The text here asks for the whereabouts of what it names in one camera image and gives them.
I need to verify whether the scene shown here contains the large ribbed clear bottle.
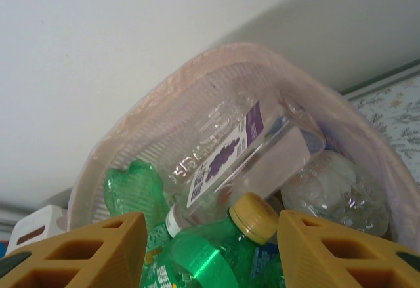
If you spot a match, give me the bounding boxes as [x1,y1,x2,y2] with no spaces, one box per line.
[280,152,391,238]

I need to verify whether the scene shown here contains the purple label clear bottle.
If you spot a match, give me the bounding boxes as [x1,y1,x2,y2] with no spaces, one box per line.
[163,99,329,239]

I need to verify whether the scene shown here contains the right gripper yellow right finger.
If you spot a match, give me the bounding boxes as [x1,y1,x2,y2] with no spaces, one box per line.
[277,209,420,288]

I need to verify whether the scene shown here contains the beige slatted plastic bin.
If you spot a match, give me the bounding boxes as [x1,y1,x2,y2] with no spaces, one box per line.
[67,41,420,246]

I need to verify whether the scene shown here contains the green bottle yellow cap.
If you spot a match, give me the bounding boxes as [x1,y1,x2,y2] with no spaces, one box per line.
[169,192,286,288]
[104,158,184,288]

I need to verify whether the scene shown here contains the floral patterned tablecloth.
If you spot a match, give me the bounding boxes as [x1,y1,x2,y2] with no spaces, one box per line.
[352,74,420,184]

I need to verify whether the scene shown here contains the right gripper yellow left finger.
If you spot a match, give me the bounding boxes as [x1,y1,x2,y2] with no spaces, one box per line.
[0,211,147,288]

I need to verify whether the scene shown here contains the aluminium back rail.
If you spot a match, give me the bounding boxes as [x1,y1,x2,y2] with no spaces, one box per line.
[337,58,420,102]

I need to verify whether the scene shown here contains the white tissue box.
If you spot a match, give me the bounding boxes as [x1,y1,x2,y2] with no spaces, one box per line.
[6,204,72,259]

